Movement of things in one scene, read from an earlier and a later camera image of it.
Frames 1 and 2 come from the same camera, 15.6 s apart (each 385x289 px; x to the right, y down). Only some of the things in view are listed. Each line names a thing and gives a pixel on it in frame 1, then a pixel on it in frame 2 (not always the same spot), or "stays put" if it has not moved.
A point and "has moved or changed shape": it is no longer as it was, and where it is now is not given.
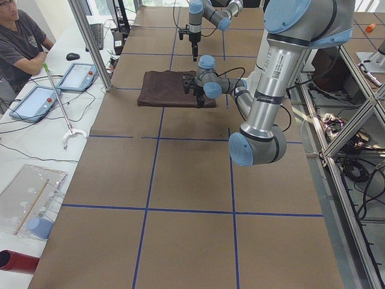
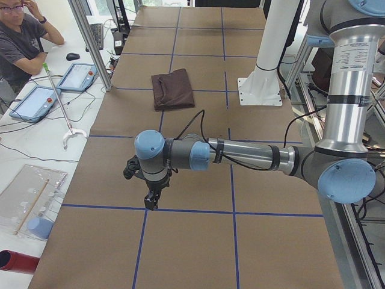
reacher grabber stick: x=71 y=132 stays put
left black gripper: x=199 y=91 → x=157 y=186
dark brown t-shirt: x=165 y=88 has moved or changed shape
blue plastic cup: x=41 y=227 stays put
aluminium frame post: x=77 y=10 stays put
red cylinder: x=12 y=261 stays put
